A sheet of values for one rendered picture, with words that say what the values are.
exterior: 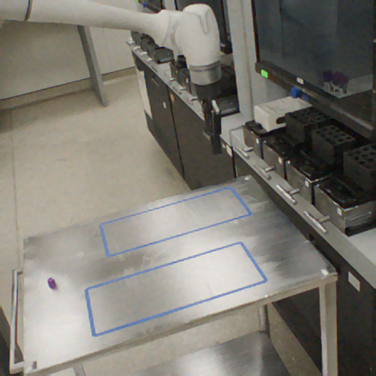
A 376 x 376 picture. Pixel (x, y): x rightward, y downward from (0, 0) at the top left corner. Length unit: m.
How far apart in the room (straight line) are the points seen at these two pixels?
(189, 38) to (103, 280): 0.71
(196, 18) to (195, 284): 0.73
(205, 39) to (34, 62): 3.67
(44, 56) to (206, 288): 4.16
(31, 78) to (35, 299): 4.04
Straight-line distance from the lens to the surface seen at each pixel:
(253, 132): 1.65
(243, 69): 1.84
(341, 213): 1.26
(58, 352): 1.00
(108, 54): 5.09
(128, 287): 1.08
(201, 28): 1.46
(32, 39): 4.99
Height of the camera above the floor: 1.50
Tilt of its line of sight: 29 degrees down
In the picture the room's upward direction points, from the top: 10 degrees counter-clockwise
